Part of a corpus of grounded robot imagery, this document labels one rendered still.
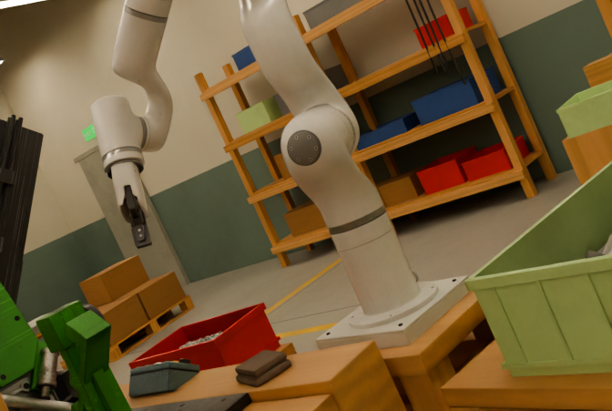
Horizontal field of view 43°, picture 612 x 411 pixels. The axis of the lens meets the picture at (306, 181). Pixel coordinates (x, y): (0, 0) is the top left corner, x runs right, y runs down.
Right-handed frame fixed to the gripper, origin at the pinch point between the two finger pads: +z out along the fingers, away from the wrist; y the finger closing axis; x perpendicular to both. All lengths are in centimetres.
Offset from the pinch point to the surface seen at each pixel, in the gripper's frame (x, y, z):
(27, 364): -28.0, -6.4, 16.8
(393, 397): 36, 12, 46
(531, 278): 56, 40, 38
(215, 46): 65, -586, -413
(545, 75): 305, -407, -192
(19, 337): -28.6, -6.2, 11.0
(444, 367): 46, 11, 43
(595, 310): 62, 44, 46
